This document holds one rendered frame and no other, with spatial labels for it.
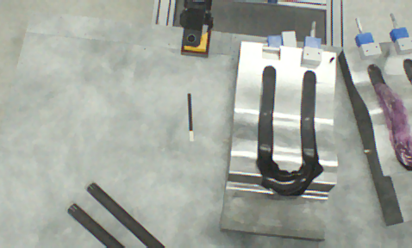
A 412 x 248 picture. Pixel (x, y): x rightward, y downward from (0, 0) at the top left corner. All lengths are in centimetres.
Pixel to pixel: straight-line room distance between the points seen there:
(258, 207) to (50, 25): 80
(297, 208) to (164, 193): 35
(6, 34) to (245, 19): 114
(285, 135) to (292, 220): 21
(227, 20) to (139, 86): 86
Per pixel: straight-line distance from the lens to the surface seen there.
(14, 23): 251
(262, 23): 214
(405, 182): 128
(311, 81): 131
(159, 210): 127
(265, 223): 121
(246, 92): 126
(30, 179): 134
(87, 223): 124
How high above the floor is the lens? 205
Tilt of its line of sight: 72 degrees down
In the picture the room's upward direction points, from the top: 7 degrees clockwise
